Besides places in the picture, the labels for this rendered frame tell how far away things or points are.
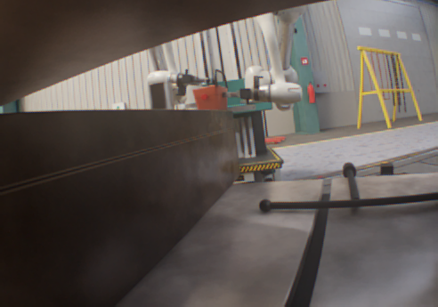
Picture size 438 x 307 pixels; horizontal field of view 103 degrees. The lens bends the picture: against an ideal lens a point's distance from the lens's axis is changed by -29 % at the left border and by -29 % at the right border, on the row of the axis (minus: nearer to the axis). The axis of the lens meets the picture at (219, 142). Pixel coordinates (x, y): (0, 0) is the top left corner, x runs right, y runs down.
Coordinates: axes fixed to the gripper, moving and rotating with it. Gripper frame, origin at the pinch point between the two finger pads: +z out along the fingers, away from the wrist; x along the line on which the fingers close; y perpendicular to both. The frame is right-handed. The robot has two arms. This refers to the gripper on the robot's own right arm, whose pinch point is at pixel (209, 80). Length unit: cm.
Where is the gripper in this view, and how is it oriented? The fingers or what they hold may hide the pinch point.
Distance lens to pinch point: 130.2
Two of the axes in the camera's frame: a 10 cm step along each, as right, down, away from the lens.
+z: 9.5, 1.1, -2.9
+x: 3.0, -1.2, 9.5
